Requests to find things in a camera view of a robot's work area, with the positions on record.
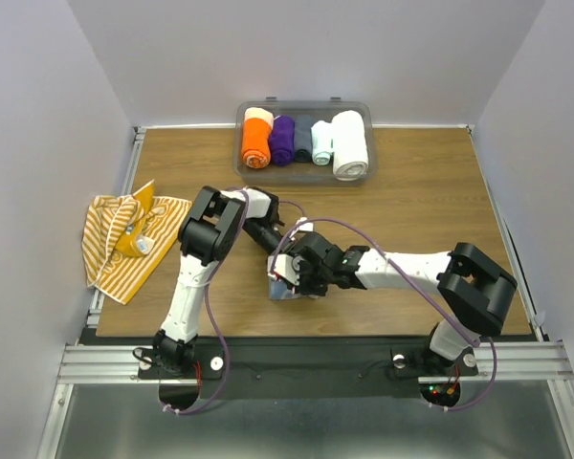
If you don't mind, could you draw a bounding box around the light blue towel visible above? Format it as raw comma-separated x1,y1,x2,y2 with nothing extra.
268,279,301,301

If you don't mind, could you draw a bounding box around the yellow striped towel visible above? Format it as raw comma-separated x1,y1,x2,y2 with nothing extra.
81,181,191,305

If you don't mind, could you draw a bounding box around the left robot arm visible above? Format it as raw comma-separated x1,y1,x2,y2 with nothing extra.
152,186,281,377

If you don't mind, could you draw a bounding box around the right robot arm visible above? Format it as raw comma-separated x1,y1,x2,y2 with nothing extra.
284,232,518,373

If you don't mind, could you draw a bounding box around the clear plastic bin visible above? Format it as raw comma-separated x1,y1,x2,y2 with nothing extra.
232,98,378,186

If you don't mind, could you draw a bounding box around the orange rolled towel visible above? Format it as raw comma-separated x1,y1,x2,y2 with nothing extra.
240,107,274,169

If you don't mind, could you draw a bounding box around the dark grey rolled towel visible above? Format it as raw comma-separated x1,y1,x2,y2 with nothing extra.
294,115,313,163

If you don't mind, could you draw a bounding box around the purple rolled towel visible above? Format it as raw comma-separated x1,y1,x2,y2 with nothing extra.
268,116,295,166

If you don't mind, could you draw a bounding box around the white rolled towel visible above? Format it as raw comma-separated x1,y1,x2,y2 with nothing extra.
331,110,369,181

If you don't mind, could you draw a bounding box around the mint rolled towel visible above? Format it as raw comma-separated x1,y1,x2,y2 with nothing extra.
311,120,333,165

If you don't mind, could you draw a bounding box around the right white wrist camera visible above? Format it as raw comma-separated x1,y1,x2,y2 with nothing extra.
267,253,299,286

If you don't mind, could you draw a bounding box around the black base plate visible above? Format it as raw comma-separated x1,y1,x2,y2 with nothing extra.
138,336,478,400

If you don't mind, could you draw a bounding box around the aluminium frame rail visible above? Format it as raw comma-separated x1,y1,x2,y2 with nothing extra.
39,128,574,458

